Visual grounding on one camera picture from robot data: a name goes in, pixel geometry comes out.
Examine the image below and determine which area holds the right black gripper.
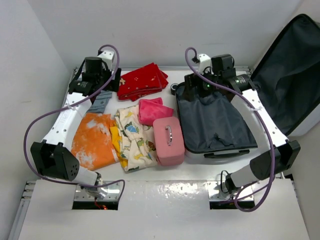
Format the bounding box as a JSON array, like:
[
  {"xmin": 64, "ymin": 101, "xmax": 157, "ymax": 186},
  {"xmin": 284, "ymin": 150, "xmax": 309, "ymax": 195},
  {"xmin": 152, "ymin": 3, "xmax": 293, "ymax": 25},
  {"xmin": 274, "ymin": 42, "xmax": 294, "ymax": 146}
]
[{"xmin": 181, "ymin": 67, "xmax": 221, "ymax": 102}]

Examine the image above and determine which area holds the grey blue garment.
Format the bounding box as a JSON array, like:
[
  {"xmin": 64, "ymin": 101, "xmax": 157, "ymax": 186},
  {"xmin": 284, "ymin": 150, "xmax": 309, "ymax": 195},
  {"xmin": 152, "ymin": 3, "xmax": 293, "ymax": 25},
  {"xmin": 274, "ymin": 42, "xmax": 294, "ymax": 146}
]
[{"xmin": 87, "ymin": 90, "xmax": 113, "ymax": 114}]

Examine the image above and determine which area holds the red patterned cloth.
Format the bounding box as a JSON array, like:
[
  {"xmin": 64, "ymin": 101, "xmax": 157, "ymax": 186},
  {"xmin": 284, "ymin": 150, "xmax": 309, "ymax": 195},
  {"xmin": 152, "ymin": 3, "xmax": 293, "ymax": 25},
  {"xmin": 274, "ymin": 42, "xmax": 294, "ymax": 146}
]
[{"xmin": 117, "ymin": 62, "xmax": 169, "ymax": 101}]

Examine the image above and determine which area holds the pink towel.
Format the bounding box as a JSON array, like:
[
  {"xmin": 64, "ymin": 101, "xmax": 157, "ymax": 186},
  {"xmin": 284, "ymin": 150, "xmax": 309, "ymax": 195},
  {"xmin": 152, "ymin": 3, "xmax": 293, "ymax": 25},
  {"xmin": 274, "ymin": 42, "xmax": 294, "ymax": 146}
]
[{"xmin": 138, "ymin": 97, "xmax": 174, "ymax": 126}]

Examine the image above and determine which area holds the yellow garment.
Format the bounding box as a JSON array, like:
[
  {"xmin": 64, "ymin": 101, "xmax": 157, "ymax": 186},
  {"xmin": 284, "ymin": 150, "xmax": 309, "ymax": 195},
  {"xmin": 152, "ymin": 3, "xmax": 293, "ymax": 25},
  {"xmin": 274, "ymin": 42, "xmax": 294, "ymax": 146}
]
[{"xmin": 110, "ymin": 126, "xmax": 131, "ymax": 172}]

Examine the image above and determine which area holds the pink cosmetic case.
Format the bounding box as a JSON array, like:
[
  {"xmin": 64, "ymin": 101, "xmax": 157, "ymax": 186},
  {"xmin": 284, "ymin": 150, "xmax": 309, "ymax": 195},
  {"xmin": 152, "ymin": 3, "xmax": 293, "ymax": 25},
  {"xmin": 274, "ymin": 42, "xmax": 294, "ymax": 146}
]
[{"xmin": 153, "ymin": 116, "xmax": 185, "ymax": 166}]

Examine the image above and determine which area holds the orange tie-dye garment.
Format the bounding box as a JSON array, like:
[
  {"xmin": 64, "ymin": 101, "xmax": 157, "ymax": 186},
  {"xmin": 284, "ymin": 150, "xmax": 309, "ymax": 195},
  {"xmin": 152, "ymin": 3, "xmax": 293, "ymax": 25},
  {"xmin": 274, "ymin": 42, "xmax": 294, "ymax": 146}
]
[{"xmin": 71, "ymin": 112, "xmax": 119, "ymax": 171}]

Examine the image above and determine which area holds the cream dinosaur print garment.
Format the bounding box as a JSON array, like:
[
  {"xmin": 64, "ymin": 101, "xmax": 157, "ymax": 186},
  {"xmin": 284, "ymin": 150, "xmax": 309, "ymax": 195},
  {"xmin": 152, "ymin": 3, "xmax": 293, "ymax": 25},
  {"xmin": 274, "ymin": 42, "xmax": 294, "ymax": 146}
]
[{"xmin": 114, "ymin": 105, "xmax": 157, "ymax": 173}]

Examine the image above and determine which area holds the white kids suitcase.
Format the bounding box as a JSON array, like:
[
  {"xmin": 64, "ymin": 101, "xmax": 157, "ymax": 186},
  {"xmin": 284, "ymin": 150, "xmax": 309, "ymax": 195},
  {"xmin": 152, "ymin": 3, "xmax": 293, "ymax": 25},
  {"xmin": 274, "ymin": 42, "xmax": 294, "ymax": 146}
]
[{"xmin": 171, "ymin": 14, "xmax": 320, "ymax": 159}]

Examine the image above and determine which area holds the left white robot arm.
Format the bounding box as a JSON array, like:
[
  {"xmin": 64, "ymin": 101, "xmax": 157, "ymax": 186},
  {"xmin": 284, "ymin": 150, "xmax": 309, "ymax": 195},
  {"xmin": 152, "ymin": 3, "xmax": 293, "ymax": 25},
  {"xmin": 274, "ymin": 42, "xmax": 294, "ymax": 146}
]
[{"xmin": 30, "ymin": 51, "xmax": 121, "ymax": 188}]

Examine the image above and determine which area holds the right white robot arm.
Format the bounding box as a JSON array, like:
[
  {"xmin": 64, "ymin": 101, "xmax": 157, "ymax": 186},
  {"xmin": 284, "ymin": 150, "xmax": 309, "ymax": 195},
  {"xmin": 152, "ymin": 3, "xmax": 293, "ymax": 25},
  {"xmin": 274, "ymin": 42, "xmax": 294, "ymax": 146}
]
[{"xmin": 184, "ymin": 47, "xmax": 301, "ymax": 193}]

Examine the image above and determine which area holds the white front board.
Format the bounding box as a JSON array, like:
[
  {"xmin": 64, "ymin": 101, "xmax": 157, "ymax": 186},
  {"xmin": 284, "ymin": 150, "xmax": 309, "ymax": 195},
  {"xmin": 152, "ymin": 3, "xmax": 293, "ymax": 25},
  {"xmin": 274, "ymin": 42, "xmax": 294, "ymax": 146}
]
[{"xmin": 19, "ymin": 179, "xmax": 309, "ymax": 240}]

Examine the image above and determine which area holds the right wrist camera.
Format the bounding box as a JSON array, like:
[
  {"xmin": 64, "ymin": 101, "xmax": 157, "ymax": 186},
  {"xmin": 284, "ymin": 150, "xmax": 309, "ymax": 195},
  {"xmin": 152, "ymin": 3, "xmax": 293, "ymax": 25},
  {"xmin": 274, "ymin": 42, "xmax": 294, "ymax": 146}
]
[{"xmin": 192, "ymin": 53, "xmax": 212, "ymax": 75}]

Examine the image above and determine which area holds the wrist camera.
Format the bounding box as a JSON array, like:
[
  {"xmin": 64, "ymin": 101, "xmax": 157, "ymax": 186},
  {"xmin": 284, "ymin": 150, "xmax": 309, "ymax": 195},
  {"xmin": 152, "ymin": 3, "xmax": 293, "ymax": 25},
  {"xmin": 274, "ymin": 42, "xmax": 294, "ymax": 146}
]
[
  {"xmin": 192, "ymin": 53, "xmax": 212, "ymax": 75},
  {"xmin": 98, "ymin": 50, "xmax": 115, "ymax": 70}
]

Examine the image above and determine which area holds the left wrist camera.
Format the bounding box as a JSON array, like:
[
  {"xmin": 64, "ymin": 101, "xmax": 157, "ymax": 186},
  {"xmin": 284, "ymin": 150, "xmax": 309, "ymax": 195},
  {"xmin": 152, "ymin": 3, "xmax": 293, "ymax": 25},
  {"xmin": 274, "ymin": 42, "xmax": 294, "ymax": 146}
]
[{"xmin": 98, "ymin": 50, "xmax": 115, "ymax": 70}]

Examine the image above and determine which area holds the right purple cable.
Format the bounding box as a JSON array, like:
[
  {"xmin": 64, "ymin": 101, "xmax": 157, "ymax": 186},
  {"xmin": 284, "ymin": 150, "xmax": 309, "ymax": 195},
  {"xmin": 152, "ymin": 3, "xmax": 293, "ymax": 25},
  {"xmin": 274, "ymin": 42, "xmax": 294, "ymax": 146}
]
[{"xmin": 184, "ymin": 47, "xmax": 276, "ymax": 213}]

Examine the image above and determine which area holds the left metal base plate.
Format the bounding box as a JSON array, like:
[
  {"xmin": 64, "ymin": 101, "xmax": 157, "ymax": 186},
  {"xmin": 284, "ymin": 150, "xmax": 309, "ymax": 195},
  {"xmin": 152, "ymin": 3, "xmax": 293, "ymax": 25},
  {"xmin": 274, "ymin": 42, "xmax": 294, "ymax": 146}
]
[{"xmin": 74, "ymin": 182, "xmax": 123, "ymax": 202}]

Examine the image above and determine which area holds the metal base plate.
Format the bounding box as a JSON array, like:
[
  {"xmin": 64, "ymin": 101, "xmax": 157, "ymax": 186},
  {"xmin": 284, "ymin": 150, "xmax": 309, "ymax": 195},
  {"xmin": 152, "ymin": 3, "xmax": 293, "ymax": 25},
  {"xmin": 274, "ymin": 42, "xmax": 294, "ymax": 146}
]
[
  {"xmin": 74, "ymin": 182, "xmax": 123, "ymax": 202},
  {"xmin": 207, "ymin": 180, "xmax": 255, "ymax": 201}
]

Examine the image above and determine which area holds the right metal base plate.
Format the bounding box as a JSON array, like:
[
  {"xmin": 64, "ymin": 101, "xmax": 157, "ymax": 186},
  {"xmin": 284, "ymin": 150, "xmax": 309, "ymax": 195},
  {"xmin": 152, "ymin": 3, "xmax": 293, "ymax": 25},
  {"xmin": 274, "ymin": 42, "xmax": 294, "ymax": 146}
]
[{"xmin": 207, "ymin": 180, "xmax": 255, "ymax": 201}]

